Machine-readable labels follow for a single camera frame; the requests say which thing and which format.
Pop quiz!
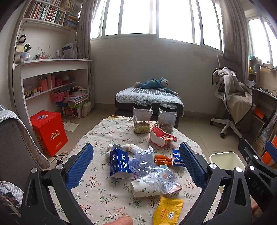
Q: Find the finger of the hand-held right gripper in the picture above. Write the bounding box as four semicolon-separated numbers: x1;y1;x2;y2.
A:
264;141;277;163
238;138;263;171

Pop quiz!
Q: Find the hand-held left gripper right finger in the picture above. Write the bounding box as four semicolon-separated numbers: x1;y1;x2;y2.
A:
179;142;253;225

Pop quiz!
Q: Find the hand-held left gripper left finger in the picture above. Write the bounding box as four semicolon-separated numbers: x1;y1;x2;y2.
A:
19;142;94;225

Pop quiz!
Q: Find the small blue white box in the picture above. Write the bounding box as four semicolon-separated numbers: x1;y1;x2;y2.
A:
171;149;186;167

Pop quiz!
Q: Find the white trash bin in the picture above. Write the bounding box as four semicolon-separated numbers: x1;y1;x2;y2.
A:
209;151;246;173

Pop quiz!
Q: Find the blue carton box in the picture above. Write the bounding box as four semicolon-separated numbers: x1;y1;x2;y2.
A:
109;145;133;179

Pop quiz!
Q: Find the crushed clear plastic bottle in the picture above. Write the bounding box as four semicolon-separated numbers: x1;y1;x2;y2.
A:
128;145;178;194

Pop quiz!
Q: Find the white diaper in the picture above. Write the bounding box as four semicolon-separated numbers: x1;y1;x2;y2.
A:
122;144;144;154

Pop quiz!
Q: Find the person's right hand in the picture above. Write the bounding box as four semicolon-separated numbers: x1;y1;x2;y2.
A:
251;202;264;219

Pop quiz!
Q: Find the person's left hand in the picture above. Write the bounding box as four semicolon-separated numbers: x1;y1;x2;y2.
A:
102;215;133;225

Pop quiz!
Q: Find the clear plastic bag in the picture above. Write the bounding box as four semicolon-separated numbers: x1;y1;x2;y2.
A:
258;117;277;143

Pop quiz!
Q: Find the pale teal carton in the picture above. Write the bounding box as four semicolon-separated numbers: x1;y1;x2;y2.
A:
157;164;171;173

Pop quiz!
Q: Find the orange peel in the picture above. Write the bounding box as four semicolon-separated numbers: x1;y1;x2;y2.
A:
154;155;172;167

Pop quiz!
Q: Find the flattened pink carton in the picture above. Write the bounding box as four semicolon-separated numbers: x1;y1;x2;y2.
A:
163;182;183;198

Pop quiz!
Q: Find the white office chair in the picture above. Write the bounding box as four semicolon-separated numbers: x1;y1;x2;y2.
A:
210;55;256;139

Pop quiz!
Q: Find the flat orange box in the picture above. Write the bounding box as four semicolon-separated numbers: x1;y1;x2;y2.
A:
253;108;265;119

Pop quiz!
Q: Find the paper sheet on floor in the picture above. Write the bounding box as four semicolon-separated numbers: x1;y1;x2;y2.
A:
63;121;79;132

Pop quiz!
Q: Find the red snack bag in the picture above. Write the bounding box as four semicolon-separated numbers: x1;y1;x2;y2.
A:
150;126;178;148

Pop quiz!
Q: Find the red cardboard box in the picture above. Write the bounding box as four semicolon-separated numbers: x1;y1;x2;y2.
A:
30;110;69;158

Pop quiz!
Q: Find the clear jar black lid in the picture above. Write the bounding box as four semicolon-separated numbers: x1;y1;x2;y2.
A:
133;100;153;134
157;103;178;134

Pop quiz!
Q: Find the yellow foil packet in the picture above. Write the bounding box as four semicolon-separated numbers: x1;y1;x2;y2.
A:
153;196;184;225

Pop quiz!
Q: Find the beige blanket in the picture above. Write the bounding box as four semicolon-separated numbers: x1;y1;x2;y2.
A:
212;67;253;124

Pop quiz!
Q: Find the cream cloth bag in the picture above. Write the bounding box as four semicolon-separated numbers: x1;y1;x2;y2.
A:
82;102;92;117

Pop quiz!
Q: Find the white paper cup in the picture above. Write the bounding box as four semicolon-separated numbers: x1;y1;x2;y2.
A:
130;178;162;198

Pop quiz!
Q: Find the stack of papers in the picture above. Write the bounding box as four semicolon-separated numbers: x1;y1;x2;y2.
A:
64;92;90;104

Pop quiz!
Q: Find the pink plastic basket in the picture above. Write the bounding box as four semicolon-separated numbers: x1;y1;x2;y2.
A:
50;91;66;102

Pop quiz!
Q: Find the dark ottoman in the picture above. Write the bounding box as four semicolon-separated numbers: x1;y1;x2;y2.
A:
115;100;180;130

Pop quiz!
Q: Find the wooden desk with shelves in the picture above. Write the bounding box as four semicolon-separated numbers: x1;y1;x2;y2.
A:
247;58;277;156

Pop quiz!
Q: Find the grey quilted cover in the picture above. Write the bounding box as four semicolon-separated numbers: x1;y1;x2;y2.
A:
116;86;185;118

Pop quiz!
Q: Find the blue plush monkey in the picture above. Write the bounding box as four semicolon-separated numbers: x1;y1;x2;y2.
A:
134;77;179;96

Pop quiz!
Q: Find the pink pen cup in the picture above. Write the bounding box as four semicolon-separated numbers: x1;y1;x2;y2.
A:
39;77;48;91

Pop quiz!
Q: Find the white bookshelf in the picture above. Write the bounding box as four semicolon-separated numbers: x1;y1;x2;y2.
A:
9;17;93;130

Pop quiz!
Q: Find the narrow window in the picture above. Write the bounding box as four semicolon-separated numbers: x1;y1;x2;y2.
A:
247;15;277;67

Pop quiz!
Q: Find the white folder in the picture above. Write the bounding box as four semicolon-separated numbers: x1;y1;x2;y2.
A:
62;42;78;59

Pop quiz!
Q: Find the grey curtain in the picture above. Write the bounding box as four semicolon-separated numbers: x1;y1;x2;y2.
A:
77;0;104;109
218;0;251;85

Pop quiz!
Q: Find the stack of books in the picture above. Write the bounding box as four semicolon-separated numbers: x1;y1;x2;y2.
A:
63;13;79;29

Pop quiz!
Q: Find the wide window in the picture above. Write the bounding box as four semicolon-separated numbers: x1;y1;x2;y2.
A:
90;0;223;51

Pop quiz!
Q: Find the row of books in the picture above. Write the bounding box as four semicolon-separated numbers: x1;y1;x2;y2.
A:
23;0;66;25

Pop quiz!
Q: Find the black power cable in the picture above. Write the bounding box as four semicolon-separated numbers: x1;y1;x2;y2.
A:
53;151;70;165

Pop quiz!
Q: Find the tangle of black cables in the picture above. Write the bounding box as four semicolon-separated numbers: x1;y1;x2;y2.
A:
258;87;277;97

